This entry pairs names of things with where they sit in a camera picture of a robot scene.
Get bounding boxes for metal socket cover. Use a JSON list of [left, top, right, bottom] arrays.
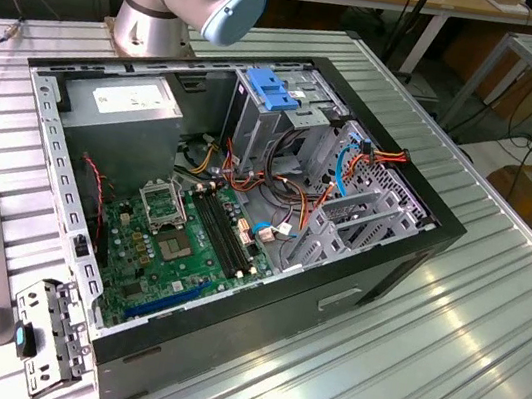
[[133, 174, 194, 238]]

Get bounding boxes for CPU socket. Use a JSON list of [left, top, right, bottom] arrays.
[[152, 225, 199, 268]]

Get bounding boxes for grey metal disk bay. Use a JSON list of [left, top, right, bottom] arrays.
[[278, 173, 433, 291]]

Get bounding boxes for small white plug wire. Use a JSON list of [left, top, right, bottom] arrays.
[[256, 217, 304, 250]]

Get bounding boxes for black clip with blue tab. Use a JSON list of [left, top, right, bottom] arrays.
[[10, 319, 44, 361]]

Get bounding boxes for green motherboard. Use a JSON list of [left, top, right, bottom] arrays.
[[83, 167, 288, 355]]

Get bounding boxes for grey metal card bracket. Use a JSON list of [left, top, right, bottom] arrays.
[[0, 273, 104, 399]]

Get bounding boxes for wire locking lever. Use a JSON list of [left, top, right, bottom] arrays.
[[168, 177, 199, 229]]

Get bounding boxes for grey power supply unit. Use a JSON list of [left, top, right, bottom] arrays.
[[48, 62, 190, 204]]

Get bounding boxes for orange red power wire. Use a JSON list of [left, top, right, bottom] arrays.
[[290, 133, 412, 249]]

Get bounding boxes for yellow black wire bundle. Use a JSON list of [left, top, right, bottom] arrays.
[[173, 129, 229, 181]]

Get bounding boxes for blue plastic cage latch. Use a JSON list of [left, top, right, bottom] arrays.
[[241, 65, 303, 117]]

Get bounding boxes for red orange wire bundle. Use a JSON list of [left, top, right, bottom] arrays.
[[214, 135, 315, 217]]

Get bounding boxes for blue SATA wire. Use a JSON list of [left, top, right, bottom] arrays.
[[248, 118, 377, 256]]

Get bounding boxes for grey optical drive cage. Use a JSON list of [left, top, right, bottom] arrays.
[[217, 57, 355, 191]]

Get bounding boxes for red black fan wire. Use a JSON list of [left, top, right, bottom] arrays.
[[69, 154, 114, 241]]

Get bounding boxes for blue expansion slot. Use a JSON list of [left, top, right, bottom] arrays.
[[124, 270, 212, 331]]

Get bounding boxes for black tripod stand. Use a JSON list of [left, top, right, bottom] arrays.
[[379, 0, 438, 82]]

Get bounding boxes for black open PC case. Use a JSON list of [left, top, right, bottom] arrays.
[[0, 10, 491, 399]]

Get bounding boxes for thick black cable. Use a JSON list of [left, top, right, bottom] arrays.
[[258, 123, 318, 207]]

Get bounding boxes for black RAM slot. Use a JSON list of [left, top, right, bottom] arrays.
[[202, 187, 266, 272], [196, 188, 260, 275], [182, 189, 247, 279], [188, 188, 253, 277]]

